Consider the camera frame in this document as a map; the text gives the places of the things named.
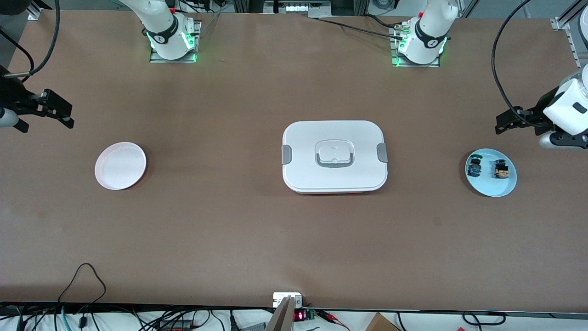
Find light blue round plate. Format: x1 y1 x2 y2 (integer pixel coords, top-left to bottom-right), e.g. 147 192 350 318
464 148 518 198

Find pale pink round plate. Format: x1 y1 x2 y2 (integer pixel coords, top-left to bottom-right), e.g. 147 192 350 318
94 142 147 191

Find white lidded lunch box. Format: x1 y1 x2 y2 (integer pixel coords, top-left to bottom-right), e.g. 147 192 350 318
282 120 389 195

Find brown cardboard box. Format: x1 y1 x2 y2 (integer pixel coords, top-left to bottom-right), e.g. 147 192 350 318
365 312 403 331

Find silver control box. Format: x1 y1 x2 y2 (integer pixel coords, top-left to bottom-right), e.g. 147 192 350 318
264 0 323 19

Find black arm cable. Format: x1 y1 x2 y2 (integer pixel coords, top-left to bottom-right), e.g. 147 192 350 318
0 29 35 77
491 0 534 121
27 0 62 77

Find green push button switch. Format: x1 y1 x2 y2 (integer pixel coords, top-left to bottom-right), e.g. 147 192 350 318
466 155 483 179

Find aluminium frame profile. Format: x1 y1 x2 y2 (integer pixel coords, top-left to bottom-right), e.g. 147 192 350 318
550 0 588 70

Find thin black looped cable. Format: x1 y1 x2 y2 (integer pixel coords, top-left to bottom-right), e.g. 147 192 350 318
461 311 507 326
57 263 107 318

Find black base power cable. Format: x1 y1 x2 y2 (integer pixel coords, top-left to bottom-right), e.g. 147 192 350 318
316 14 405 40

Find red clip lead wires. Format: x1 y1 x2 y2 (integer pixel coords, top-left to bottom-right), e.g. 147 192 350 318
316 309 351 331

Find silver camera mount bracket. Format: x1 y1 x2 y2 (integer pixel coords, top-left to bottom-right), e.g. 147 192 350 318
265 291 304 331

